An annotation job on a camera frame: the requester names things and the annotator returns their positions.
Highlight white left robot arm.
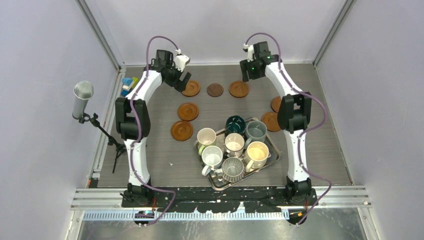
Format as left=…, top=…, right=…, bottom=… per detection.
left=115, top=67, right=192, bottom=207

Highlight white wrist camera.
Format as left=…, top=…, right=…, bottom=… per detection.
left=174, top=54, right=190, bottom=72
left=243, top=44, right=255, bottom=62

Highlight grey ribbed mug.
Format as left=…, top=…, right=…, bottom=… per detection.
left=214, top=157, right=245, bottom=183

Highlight large cream mug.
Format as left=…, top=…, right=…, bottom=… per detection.
left=243, top=141, right=271, bottom=172

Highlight silver microphone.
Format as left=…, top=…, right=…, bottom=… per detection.
left=72, top=80, right=94, bottom=119

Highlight silver metal tray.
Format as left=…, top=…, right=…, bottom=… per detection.
left=194, top=115, right=281, bottom=191

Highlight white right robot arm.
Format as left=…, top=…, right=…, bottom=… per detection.
left=240, top=55, right=312, bottom=205

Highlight dark walnut wooden coaster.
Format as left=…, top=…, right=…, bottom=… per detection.
left=206, top=83, right=224, bottom=98

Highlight white mug brown base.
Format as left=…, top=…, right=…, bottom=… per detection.
left=224, top=133, right=245, bottom=158

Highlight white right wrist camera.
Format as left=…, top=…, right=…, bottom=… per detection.
left=243, top=44, right=255, bottom=62

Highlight white grey mug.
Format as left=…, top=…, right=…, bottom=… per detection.
left=201, top=145, right=223, bottom=176

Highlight orange wooden coaster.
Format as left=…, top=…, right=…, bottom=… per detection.
left=270, top=96, right=282, bottom=113
left=181, top=80, right=201, bottom=97
left=228, top=81, right=250, bottom=98
left=261, top=111, right=281, bottom=132
left=170, top=120, right=194, bottom=142
left=177, top=102, right=200, bottom=122

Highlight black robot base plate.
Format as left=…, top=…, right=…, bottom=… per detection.
left=120, top=186, right=317, bottom=214

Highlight blue toy brick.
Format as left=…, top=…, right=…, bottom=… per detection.
left=120, top=77, right=133, bottom=97

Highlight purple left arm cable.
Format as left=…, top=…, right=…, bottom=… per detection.
left=127, top=35, right=182, bottom=228

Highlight cream mug green handle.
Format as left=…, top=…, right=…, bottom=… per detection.
left=196, top=128, right=217, bottom=156

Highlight dark green mug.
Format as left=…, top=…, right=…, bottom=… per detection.
left=225, top=115, right=246, bottom=136

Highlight aluminium front rail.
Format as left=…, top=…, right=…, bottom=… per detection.
left=71, top=185, right=372, bottom=221

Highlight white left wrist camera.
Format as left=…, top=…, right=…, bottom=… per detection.
left=174, top=54, right=190, bottom=72

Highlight green toy brick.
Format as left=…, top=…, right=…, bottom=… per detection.
left=131, top=77, right=139, bottom=89

